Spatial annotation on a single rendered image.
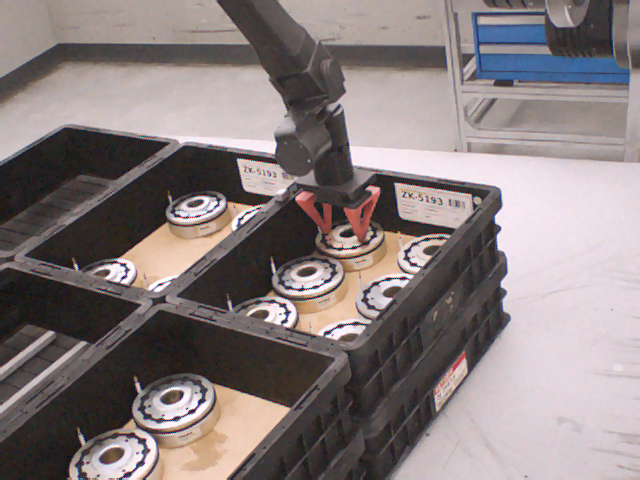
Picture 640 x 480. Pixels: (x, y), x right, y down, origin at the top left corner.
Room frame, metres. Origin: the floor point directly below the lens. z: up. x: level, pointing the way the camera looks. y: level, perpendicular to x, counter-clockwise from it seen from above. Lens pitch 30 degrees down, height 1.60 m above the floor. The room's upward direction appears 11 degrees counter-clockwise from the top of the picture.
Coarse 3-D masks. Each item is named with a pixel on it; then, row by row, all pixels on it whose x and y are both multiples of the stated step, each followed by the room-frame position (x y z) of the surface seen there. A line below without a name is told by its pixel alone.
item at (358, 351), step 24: (360, 168) 1.35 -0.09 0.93; (264, 216) 1.26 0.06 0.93; (480, 216) 1.14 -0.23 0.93; (240, 240) 1.20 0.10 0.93; (456, 240) 1.09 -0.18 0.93; (216, 264) 1.16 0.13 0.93; (432, 264) 1.05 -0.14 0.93; (408, 288) 1.00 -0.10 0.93; (216, 312) 1.03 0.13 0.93; (384, 312) 0.97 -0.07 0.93; (408, 312) 0.98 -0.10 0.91; (312, 336) 0.95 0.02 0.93; (360, 336) 0.93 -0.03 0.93; (384, 336) 0.94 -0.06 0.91; (360, 360) 0.91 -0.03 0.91
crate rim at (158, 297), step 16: (192, 144) 1.56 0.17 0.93; (208, 144) 1.55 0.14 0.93; (160, 160) 1.52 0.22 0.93; (272, 160) 1.45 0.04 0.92; (144, 176) 1.48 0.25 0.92; (112, 192) 1.44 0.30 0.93; (96, 208) 1.40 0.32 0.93; (64, 224) 1.36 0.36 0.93; (48, 240) 1.32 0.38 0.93; (224, 240) 1.21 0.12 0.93; (16, 256) 1.28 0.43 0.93; (208, 256) 1.17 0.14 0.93; (64, 272) 1.21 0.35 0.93; (80, 272) 1.20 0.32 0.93; (192, 272) 1.14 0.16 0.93; (128, 288) 1.13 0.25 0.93; (144, 288) 1.12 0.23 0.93
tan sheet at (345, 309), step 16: (384, 256) 1.25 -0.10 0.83; (352, 272) 1.22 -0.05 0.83; (368, 272) 1.21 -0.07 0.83; (384, 272) 1.20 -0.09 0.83; (352, 288) 1.18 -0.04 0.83; (336, 304) 1.15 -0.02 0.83; (352, 304) 1.14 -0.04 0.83; (304, 320) 1.12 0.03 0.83; (320, 320) 1.12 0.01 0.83; (336, 320) 1.11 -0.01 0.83
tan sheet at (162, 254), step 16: (240, 208) 1.49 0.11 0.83; (144, 240) 1.44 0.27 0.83; (160, 240) 1.43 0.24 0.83; (176, 240) 1.42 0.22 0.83; (192, 240) 1.41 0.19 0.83; (208, 240) 1.40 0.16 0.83; (128, 256) 1.40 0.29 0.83; (144, 256) 1.39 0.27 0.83; (160, 256) 1.38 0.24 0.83; (176, 256) 1.37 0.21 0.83; (192, 256) 1.36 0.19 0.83; (144, 272) 1.34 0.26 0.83; (160, 272) 1.33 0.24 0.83; (176, 272) 1.32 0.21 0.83
